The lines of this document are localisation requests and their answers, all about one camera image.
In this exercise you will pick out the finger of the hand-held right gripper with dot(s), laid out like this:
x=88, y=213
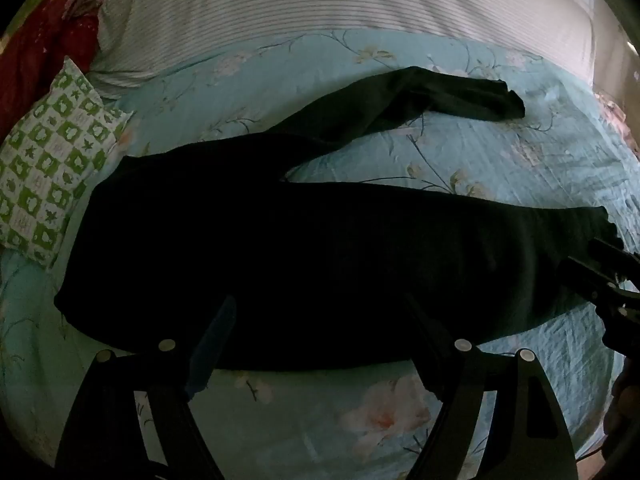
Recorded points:
x=595, y=280
x=612, y=252

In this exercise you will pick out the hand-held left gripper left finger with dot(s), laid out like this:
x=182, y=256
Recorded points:
x=212, y=345

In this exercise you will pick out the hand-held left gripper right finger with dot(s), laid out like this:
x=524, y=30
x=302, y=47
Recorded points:
x=431, y=360

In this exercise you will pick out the black pants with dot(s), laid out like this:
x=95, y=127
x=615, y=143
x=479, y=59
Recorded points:
x=300, y=240

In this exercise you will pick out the person's right hand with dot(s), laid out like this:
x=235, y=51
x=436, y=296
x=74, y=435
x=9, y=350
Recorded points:
x=625, y=410

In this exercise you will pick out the light blue floral bed sheet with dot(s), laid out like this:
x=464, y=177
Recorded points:
x=450, y=160

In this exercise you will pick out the green and white checked pillow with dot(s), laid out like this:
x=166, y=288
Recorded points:
x=50, y=160

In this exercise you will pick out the red patterned cloth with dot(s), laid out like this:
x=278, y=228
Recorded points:
x=45, y=45

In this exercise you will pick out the white striped bed sheet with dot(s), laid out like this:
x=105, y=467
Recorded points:
x=325, y=5

